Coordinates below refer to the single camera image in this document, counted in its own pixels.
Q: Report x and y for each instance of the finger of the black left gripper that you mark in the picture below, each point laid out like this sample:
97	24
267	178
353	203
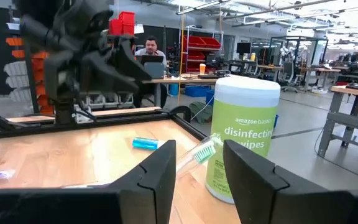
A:
134	67
110	77

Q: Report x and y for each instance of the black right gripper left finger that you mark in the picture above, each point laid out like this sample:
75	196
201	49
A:
148	193

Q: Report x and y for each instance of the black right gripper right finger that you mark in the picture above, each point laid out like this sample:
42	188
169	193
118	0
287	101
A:
259	193

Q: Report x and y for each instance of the small blue bottle white cap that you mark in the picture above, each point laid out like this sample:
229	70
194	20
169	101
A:
145	143

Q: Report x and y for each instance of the toothbrush green bristles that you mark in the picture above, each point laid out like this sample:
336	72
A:
204	152

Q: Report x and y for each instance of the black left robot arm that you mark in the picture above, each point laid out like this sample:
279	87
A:
64	109

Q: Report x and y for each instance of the black laptop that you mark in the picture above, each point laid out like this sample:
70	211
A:
151	59

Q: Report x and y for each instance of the grey laptop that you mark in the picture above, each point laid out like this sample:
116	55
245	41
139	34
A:
154	71

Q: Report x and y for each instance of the grey parts bin rack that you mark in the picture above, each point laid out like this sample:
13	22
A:
104	99

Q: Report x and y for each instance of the person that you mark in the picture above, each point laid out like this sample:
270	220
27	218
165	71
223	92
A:
151	46

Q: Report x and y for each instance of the white paper sheet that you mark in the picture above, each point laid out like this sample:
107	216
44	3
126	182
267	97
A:
139	29

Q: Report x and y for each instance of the red storage bin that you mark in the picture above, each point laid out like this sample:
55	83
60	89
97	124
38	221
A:
211	43
115	27
194	67
196	56
126	18
194	41

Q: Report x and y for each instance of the white storage bin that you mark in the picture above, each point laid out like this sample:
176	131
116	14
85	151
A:
20	96
15	68
17	81

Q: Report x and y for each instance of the blue barrel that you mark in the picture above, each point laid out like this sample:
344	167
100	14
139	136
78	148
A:
173	89

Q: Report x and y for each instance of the wooden office desk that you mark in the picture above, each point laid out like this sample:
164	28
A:
185	80

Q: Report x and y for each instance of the metal shelf rack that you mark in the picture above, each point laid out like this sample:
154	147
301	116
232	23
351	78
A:
197	49

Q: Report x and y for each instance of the blue storage bin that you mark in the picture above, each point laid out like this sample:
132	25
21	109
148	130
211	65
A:
210	97
197	91

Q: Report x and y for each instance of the orange drinking cup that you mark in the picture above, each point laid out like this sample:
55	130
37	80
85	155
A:
202	69

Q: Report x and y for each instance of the green disinfecting wipes canister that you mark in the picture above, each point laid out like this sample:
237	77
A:
244	124

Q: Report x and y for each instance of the black keyboard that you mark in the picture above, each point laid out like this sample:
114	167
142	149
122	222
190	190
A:
208	76

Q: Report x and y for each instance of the green bag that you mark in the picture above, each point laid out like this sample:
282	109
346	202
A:
201	113

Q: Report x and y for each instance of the ceiling light strip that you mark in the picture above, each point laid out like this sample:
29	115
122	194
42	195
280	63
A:
197	7

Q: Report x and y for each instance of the black monitor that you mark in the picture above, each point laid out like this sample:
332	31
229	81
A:
243	48

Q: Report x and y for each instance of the wooden workbench grey legs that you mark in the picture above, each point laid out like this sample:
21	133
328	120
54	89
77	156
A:
353	121

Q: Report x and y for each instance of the yellow bottle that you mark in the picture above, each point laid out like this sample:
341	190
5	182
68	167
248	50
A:
253	56

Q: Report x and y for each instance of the grey office chair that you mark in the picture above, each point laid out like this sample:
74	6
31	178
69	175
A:
288	70

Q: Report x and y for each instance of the wooden table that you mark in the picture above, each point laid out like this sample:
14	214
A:
270	67
322	69

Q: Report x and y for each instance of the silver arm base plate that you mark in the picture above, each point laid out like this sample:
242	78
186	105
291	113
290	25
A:
80	115

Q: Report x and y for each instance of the black cage frame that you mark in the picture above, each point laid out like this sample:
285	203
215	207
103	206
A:
297	38

